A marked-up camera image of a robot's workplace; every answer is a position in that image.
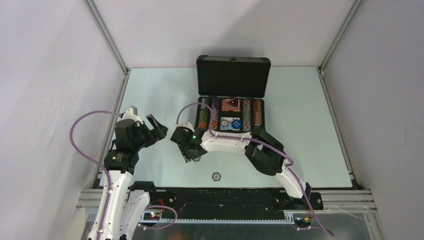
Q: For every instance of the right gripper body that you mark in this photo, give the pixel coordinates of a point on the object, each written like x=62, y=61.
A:
x=188, y=155

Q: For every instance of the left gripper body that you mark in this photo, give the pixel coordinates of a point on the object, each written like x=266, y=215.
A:
x=139, y=142

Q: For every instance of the poker chip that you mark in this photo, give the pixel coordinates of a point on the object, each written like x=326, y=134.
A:
x=216, y=176
x=224, y=123

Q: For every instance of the poker chip front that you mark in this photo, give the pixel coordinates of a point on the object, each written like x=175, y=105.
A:
x=216, y=176

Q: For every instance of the blue round button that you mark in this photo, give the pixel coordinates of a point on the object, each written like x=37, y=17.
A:
x=236, y=124

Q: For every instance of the red playing card box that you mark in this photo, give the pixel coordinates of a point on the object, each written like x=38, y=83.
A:
x=225, y=107

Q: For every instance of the triangular dealer button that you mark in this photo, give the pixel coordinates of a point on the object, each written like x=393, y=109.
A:
x=234, y=102

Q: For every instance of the black poker set case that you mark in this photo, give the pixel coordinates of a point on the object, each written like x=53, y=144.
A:
x=227, y=77

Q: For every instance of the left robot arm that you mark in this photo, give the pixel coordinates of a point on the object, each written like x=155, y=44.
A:
x=120, y=209

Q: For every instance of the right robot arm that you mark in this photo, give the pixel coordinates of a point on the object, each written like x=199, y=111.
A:
x=264, y=152

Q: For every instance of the blue playing card box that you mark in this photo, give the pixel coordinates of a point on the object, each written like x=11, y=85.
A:
x=229, y=119

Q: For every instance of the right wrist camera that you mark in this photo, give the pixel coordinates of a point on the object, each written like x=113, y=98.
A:
x=186, y=125

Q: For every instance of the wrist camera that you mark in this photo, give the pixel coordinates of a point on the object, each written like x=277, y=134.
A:
x=186, y=125
x=130, y=113

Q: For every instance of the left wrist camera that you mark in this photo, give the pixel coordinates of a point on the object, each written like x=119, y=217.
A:
x=130, y=113

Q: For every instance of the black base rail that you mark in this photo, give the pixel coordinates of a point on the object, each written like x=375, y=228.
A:
x=233, y=204

